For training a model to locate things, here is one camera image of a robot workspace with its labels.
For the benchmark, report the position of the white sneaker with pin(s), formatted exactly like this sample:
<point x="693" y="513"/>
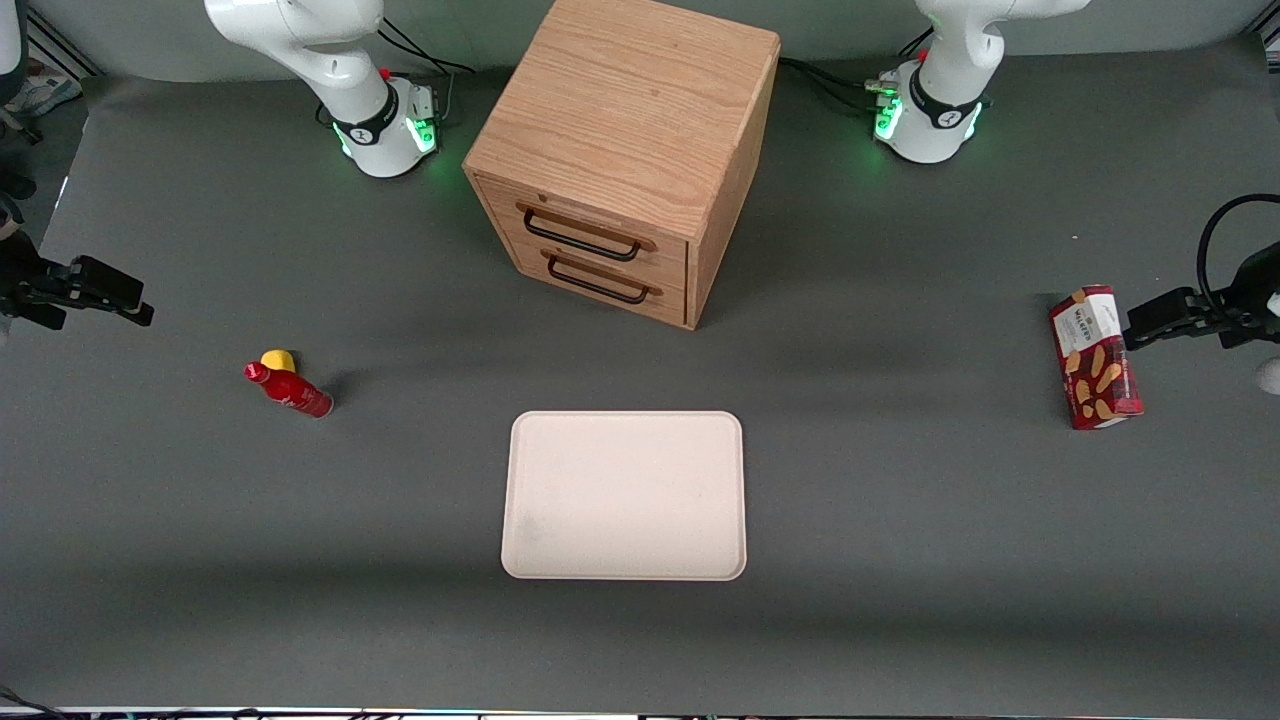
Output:
<point x="42" y="92"/>

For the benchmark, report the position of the beige rectangular tray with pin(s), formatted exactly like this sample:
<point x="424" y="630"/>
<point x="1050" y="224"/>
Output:
<point x="620" y="495"/>

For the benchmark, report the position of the small yellow toy fruit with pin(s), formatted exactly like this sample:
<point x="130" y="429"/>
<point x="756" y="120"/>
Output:
<point x="278" y="359"/>

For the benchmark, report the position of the wooden drawer cabinet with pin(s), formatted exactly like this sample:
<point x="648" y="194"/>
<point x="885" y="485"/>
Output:
<point x="630" y="100"/>

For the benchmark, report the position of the red coke bottle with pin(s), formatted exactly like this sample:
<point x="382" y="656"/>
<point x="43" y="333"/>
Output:
<point x="295" y="393"/>

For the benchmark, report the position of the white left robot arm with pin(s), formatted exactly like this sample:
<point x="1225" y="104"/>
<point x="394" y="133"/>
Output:
<point x="950" y="60"/>

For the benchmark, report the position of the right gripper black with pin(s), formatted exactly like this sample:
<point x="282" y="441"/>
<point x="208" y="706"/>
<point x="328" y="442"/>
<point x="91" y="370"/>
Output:
<point x="22" y="283"/>

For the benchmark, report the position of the red shortbread biscuit box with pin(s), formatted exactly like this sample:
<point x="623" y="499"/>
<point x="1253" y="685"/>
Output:
<point x="1095" y="370"/>

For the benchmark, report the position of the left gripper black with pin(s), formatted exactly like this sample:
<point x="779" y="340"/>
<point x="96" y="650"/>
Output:
<point x="1232" y="312"/>

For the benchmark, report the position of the wooden drawer front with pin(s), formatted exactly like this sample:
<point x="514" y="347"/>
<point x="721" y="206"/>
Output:
<point x="672" y="305"/>
<point x="672" y="258"/>

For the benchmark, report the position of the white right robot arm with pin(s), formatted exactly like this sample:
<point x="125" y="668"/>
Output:
<point x="300" y="40"/>

